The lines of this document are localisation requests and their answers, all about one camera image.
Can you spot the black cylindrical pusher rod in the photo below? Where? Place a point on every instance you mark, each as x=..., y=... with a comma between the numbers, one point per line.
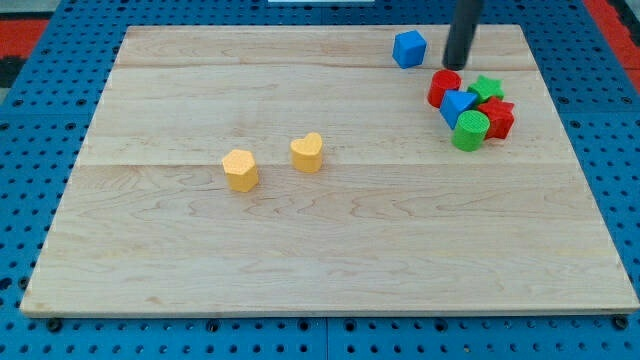
x=461, y=34

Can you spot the blue cube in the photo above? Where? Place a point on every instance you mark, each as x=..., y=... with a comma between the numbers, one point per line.
x=409, y=49

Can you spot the red cylinder block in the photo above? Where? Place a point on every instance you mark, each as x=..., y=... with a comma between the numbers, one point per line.
x=442, y=80

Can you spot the green star block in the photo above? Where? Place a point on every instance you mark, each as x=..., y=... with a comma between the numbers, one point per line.
x=485, y=88

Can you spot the blue triangular prism block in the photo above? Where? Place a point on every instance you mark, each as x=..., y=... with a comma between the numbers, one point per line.
x=454, y=103

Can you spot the red star block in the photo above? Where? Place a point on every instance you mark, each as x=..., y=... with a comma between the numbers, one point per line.
x=500, y=115

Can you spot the green cylinder block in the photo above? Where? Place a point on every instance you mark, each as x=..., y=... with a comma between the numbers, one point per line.
x=470, y=130

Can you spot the yellow heart block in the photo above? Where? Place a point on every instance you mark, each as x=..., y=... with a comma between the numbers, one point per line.
x=307, y=153

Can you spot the light wooden board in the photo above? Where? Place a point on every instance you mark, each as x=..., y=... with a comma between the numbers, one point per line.
x=397, y=221

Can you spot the yellow hexagon block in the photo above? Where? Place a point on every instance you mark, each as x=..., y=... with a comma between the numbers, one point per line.
x=240, y=170

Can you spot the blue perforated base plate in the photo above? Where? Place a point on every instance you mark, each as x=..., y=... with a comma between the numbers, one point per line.
x=49, y=107

